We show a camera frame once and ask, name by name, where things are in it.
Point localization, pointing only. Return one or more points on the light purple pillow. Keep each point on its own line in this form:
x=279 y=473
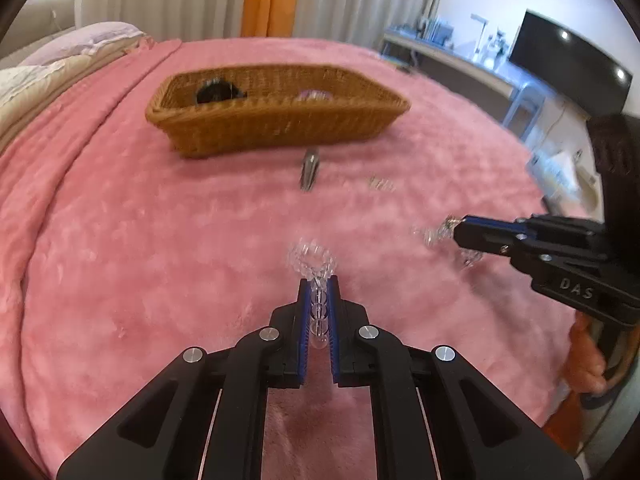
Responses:
x=85 y=40

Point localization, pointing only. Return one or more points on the beige curtain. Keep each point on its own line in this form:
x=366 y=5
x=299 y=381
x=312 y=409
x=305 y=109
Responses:
x=165 y=0
x=360 y=0

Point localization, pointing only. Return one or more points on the light blue chair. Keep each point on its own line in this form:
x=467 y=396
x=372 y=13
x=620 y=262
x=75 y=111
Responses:
x=525 y=100

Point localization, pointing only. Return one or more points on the white desk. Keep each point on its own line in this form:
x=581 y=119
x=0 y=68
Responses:
x=465 y=67

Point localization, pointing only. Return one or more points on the books on desk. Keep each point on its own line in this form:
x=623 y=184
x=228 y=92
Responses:
x=435 y=32

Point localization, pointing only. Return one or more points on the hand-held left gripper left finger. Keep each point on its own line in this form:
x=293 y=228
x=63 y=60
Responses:
x=302 y=330

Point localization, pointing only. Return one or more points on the pink fleece blanket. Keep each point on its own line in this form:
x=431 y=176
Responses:
x=150 y=260

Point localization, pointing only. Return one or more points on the person's right hand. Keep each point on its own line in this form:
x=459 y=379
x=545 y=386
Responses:
x=587 y=360

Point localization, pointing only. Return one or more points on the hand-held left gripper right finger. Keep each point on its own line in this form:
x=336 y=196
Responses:
x=334 y=340

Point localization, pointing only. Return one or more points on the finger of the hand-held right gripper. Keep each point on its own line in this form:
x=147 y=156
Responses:
x=490 y=225
x=525 y=255

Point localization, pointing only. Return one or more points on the white desk lamp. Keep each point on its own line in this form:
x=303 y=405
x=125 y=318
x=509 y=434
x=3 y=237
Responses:
x=479 y=16

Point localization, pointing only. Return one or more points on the brown wicker basket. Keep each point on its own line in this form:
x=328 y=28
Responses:
x=275 y=125

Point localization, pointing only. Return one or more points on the beige quilt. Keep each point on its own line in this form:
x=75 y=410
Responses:
x=60 y=72

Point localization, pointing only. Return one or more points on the beige padded headboard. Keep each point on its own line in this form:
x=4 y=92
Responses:
x=50 y=15

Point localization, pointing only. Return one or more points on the white vase with flowers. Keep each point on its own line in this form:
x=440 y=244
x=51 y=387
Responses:
x=495 y=52

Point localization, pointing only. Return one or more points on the black television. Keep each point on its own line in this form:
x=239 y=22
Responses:
x=565 y=60

